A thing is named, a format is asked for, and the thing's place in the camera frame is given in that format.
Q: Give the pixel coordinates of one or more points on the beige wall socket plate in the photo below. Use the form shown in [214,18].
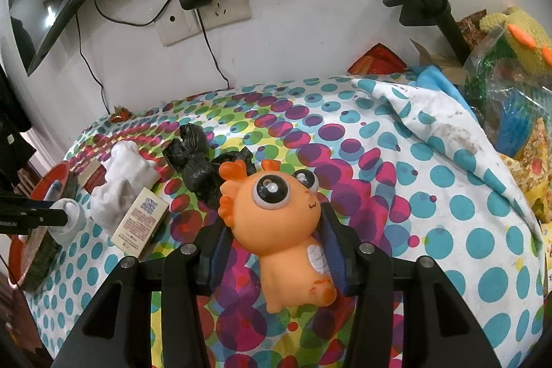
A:
[224,12]

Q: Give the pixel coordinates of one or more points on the white tissue wad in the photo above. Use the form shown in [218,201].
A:
[127,161]
[71,221]
[112,202]

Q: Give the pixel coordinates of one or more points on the brown patterned packet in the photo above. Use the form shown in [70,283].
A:
[472,27]

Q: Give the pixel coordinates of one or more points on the yellow plush toy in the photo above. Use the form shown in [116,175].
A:
[534,49]

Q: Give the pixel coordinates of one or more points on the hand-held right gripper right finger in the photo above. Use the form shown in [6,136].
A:
[334,256]

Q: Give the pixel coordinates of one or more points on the small beige printed box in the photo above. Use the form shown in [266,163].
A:
[138,221]

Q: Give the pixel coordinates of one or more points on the grey blue cloth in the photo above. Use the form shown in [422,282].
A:
[55,189]

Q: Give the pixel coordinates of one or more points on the orange snack wrapper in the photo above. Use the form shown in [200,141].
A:
[120,114]

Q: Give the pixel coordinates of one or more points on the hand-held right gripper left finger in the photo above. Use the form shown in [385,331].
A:
[222,256]

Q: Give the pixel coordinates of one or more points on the black plastic bag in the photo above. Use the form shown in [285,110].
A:
[194,169]

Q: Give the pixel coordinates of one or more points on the cardboard box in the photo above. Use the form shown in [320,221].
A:
[448,68]

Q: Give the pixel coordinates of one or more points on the dark furniture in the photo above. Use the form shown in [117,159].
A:
[13,126]

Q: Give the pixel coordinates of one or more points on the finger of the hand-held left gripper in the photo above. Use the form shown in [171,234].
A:
[21,197]
[30,219]

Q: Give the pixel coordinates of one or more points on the polka dot tablecloth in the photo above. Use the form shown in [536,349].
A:
[431,200]

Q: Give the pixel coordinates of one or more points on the clear plastic bag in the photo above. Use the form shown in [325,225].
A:
[496,70]

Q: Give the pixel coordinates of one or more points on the yellow printed bag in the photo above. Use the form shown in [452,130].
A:
[530,161]

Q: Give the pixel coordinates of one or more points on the small brown box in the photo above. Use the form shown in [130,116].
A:
[89,174]

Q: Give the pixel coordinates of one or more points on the orange big-eyed rubber toy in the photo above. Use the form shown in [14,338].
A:
[276,230]

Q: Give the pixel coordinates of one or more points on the red packet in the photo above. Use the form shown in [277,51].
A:
[379,57]

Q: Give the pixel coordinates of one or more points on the red round basket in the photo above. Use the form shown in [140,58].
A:
[19,256]

